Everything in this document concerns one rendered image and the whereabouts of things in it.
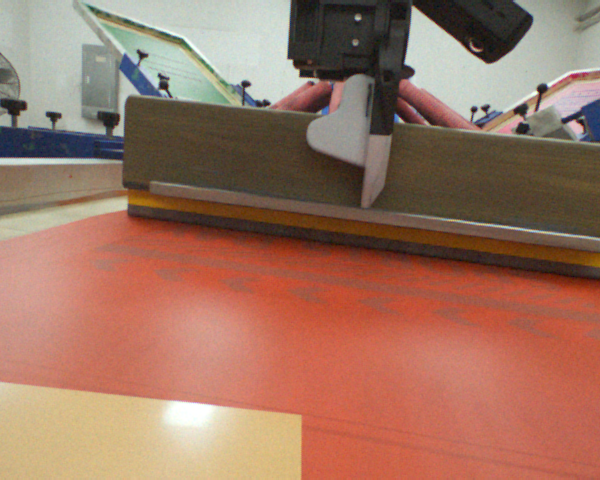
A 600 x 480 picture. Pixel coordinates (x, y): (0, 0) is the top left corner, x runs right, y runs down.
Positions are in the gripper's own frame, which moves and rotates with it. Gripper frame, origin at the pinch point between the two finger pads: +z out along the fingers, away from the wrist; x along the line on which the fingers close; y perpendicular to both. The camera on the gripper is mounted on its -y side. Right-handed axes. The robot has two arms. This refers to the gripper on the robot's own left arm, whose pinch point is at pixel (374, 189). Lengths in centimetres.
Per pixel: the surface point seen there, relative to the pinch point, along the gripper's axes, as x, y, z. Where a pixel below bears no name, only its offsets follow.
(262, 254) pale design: 7.0, 7.3, 4.5
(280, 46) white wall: -437, 88, -113
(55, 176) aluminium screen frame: 0.4, 27.0, 1.2
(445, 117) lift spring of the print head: -86, -21, -15
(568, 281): 2.1, -14.5, 5.3
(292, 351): 20.2, 3.5, 4.7
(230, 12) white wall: -437, 144, -144
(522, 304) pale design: 10.0, -8.3, 5.1
